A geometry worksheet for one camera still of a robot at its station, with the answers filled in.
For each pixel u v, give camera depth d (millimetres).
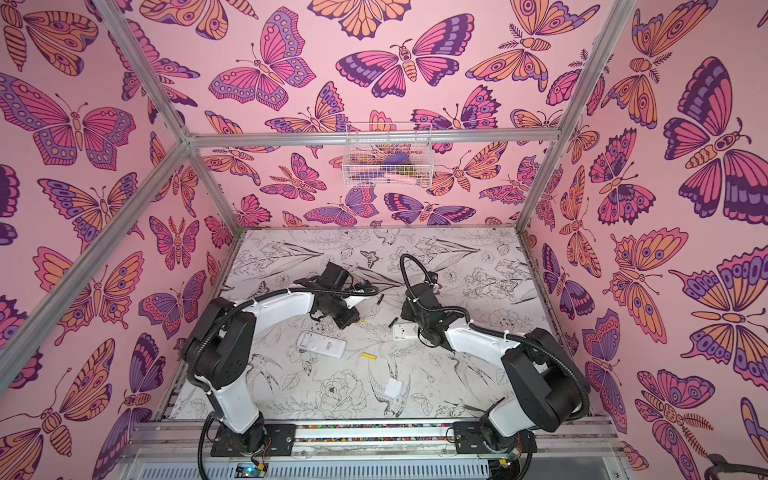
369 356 876
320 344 891
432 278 795
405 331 913
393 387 816
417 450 730
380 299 999
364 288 834
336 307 794
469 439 730
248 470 726
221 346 483
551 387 433
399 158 964
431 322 680
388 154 971
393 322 943
